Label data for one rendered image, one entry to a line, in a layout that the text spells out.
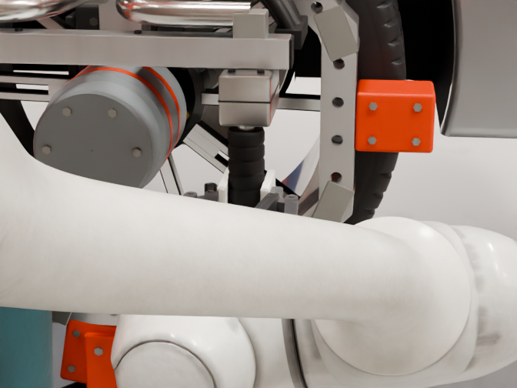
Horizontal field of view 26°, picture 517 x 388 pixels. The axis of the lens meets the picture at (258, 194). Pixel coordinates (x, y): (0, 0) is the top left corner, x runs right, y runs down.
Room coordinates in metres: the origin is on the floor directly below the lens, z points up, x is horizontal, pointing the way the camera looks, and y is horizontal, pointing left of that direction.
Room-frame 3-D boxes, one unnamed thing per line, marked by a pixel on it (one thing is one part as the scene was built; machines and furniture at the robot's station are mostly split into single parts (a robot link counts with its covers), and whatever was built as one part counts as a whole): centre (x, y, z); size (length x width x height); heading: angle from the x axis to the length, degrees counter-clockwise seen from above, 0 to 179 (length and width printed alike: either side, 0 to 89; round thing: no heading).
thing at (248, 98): (1.08, 0.01, 0.93); 0.09 x 0.05 x 0.05; 174
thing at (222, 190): (1.05, 0.03, 0.83); 0.07 x 0.01 x 0.03; 174
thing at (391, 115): (1.27, -0.16, 0.85); 0.09 x 0.08 x 0.07; 84
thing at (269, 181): (1.05, -0.01, 0.83); 0.07 x 0.01 x 0.03; 173
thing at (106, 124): (1.23, 0.16, 0.85); 0.21 x 0.14 x 0.14; 174
